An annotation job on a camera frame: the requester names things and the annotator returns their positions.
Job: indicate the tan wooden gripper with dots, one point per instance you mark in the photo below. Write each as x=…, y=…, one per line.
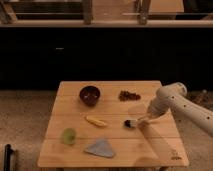
x=146, y=118

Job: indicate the black-bristled brush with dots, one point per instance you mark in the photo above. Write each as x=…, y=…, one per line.
x=133, y=123

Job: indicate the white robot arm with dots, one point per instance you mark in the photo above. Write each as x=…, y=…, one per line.
x=173, y=97

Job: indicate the purple bowl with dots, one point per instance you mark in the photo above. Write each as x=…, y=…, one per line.
x=89, y=95

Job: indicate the bunch of dark grapes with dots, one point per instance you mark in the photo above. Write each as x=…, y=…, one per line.
x=128, y=96

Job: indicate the wooden folding table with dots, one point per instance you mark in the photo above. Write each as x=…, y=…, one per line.
x=159, y=144

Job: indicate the blue folded cloth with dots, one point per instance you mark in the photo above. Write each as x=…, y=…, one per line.
x=101, y=147

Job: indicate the yellow banana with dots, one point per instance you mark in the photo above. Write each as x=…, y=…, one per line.
x=96, y=121

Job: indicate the green cup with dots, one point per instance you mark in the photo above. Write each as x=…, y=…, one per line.
x=68, y=136

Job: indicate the black object at floor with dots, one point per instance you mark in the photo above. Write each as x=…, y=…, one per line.
x=8, y=151

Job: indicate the wooden shelf frame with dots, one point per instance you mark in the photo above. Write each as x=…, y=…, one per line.
x=106, y=13

